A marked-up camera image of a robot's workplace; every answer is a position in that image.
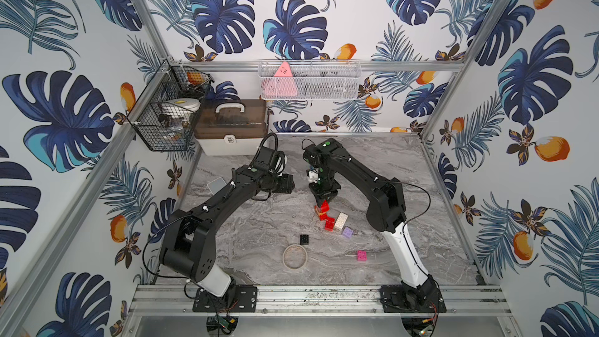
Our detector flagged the small red lego brick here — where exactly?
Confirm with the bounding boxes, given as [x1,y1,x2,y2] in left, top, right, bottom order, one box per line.
[318,201,330,215]

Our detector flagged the white 2x4 lego brick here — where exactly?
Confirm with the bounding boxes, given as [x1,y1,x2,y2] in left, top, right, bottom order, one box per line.
[334,213,348,231]

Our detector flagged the red 2x2 lego brick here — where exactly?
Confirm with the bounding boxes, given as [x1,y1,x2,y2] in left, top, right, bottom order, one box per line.
[324,217,335,232]

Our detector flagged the lilac 2x2 lego brick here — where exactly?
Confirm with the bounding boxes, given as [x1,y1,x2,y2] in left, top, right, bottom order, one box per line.
[342,227,353,239]

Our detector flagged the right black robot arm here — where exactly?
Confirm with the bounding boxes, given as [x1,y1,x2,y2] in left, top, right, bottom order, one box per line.
[303,138,439,302]

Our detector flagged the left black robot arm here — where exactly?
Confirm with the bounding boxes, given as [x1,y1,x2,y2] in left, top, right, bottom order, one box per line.
[159,147,295,297]

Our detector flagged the grey square card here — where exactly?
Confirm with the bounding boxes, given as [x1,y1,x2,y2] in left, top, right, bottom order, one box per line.
[207,177,228,195]

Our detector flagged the brown lid storage box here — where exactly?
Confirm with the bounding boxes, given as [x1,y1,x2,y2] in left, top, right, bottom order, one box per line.
[193,99,268,156]

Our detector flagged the tape roll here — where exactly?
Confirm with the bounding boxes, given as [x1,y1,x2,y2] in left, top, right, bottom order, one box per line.
[282,244,308,270]

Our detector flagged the pink triangle object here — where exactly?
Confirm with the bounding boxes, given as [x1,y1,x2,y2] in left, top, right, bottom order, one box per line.
[262,62,298,98]

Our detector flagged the white bowl in basket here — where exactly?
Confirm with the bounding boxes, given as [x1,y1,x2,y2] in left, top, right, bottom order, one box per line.
[161,98,201,117]

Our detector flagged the clear wall shelf basket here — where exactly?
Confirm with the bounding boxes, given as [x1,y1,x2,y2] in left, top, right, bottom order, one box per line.
[257,60,362,101]

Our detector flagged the black wire basket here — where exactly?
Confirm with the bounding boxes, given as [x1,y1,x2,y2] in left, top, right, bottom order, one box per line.
[126,60,214,152]

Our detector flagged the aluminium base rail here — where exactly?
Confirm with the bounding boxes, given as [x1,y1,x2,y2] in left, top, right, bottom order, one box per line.
[129,286,513,317]

